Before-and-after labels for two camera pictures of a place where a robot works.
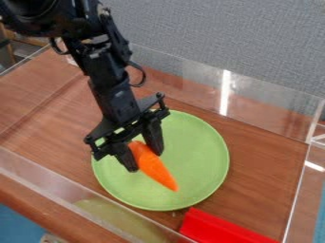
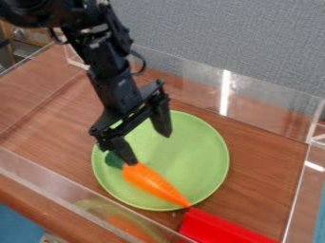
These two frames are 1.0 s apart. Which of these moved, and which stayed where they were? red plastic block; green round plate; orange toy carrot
Moved: orange toy carrot
Stayed: green round plate; red plastic block
